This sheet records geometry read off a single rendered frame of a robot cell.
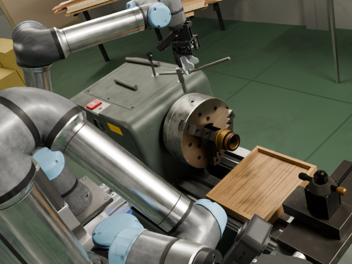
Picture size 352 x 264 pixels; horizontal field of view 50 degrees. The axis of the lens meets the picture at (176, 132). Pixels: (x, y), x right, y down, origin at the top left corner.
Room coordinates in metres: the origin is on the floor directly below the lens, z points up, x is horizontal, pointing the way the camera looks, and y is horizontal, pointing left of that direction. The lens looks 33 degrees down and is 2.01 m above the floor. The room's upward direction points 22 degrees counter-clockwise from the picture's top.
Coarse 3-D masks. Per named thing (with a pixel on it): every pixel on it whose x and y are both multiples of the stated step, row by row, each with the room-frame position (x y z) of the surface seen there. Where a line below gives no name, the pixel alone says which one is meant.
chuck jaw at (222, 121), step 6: (228, 108) 1.40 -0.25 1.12; (222, 114) 1.37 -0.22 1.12; (228, 114) 1.34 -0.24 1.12; (234, 114) 1.36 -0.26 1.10; (216, 120) 1.35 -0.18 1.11; (222, 120) 1.33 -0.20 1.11; (228, 120) 1.31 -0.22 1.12; (210, 126) 1.36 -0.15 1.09; (216, 126) 1.32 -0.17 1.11; (222, 126) 1.30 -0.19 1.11; (228, 126) 1.28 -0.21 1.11
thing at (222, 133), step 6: (222, 132) 1.24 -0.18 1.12; (228, 132) 1.23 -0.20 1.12; (216, 138) 1.23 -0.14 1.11; (222, 138) 1.21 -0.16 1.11; (228, 138) 1.20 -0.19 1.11; (234, 138) 1.24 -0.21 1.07; (216, 144) 1.23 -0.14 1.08; (222, 144) 1.21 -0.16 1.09; (228, 144) 1.19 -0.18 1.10; (234, 144) 1.22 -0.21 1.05; (228, 150) 1.19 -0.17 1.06; (234, 150) 1.20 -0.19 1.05
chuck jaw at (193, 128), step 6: (180, 126) 1.30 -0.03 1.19; (186, 126) 1.28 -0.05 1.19; (192, 126) 1.26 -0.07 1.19; (198, 126) 1.26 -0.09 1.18; (186, 132) 1.27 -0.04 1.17; (192, 132) 1.25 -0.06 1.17; (198, 132) 1.25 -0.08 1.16; (204, 132) 1.25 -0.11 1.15; (210, 132) 1.26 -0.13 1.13; (216, 132) 1.25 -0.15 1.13; (210, 138) 1.24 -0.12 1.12
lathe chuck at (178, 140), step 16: (192, 96) 1.41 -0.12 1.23; (208, 96) 1.39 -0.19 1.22; (176, 112) 1.36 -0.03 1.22; (192, 112) 1.30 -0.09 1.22; (208, 112) 1.34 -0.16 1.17; (176, 128) 1.30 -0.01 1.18; (208, 128) 1.39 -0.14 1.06; (176, 144) 1.28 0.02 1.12; (192, 144) 1.28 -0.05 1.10; (192, 160) 1.26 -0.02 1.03
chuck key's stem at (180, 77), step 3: (177, 69) 1.38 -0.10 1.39; (180, 69) 1.38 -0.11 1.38; (177, 72) 1.38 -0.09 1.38; (180, 72) 1.38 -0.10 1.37; (180, 75) 1.38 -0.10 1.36; (180, 78) 1.38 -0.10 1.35; (183, 78) 1.38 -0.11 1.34; (180, 81) 1.38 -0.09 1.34; (183, 81) 1.38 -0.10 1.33; (183, 84) 1.38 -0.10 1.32; (183, 87) 1.38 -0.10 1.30; (186, 87) 1.39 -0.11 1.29; (183, 90) 1.38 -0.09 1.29; (186, 90) 1.38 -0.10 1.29
